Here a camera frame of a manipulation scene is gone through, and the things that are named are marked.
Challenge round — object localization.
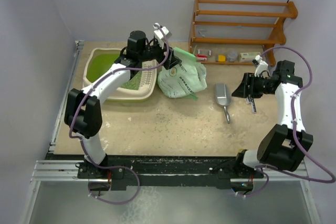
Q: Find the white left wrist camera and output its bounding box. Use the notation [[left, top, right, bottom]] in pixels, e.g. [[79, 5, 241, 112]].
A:
[[153, 23, 172, 44]]

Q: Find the green litter pellets pile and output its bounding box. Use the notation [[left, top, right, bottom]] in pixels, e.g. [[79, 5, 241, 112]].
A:
[[121, 72, 142, 90]]

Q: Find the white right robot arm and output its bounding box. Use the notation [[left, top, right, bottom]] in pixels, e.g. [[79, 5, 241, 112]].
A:
[[232, 55, 313, 177]]

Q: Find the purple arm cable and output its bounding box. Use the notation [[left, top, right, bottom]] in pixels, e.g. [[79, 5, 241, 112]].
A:
[[236, 47, 336, 198], [68, 24, 170, 205]]

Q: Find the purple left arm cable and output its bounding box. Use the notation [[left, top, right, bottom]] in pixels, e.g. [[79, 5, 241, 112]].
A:
[[68, 24, 170, 205]]

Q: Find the yellow small block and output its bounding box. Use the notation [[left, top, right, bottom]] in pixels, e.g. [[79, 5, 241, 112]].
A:
[[216, 55, 226, 62]]

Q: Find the green cat litter bag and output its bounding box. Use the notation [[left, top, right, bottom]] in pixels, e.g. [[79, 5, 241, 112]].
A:
[[157, 47, 207, 99]]

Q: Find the green white carton box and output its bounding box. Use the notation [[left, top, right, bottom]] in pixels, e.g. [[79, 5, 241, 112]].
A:
[[238, 52, 261, 62]]

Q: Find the silver metal scoop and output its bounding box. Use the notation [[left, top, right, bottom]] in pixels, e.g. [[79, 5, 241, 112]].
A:
[[215, 83, 232, 124]]

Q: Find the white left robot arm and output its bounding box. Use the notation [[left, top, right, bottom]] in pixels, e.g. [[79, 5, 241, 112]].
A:
[[64, 23, 181, 178]]

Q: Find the wooden shelf rack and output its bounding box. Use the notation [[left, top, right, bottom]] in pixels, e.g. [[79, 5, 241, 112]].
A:
[[188, 0, 298, 67]]

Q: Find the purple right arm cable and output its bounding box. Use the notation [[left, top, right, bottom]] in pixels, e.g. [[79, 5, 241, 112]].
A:
[[236, 47, 336, 198]]

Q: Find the black white bag sealing strip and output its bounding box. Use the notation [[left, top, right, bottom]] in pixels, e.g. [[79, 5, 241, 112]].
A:
[[246, 95, 257, 113]]

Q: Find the grey round container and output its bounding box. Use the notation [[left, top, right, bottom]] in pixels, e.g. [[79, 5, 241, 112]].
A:
[[226, 50, 239, 62]]

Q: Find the red white small box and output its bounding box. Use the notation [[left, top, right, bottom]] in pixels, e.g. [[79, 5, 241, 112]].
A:
[[195, 55, 207, 61]]

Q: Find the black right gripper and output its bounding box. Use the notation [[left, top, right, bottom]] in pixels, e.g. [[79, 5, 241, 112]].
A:
[[232, 72, 274, 99]]

